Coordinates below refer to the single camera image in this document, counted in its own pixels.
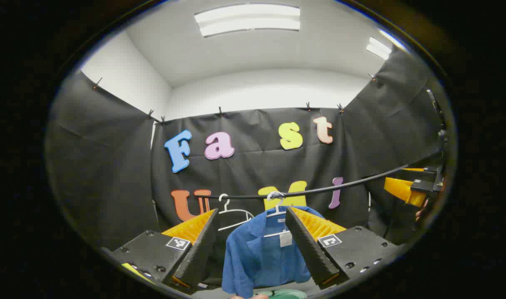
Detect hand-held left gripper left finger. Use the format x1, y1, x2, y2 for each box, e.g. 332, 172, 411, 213
101, 208, 220, 295

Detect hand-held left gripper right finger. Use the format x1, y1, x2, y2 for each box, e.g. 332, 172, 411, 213
285, 206, 400, 287

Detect green laundry hamper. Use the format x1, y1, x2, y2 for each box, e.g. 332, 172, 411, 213
265, 289, 308, 299

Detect blue corduroy shirt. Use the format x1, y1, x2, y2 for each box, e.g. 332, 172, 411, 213
221, 206, 326, 299

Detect white hanger with taped hook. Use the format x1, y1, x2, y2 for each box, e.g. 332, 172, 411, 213
263, 192, 293, 238

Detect white plastic hanger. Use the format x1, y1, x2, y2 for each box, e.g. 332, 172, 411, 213
217, 194, 255, 232

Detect black backdrop cloth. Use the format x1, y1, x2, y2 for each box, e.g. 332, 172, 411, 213
45, 46, 445, 287

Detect ceiling light panel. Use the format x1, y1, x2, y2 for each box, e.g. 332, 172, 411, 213
366, 37, 393, 60
194, 3, 301, 38

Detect row of black backdrop clips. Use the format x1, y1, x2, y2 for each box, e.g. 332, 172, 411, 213
92, 73, 378, 125

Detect black clothes rack rail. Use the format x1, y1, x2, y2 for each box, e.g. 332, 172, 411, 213
194, 152, 445, 201

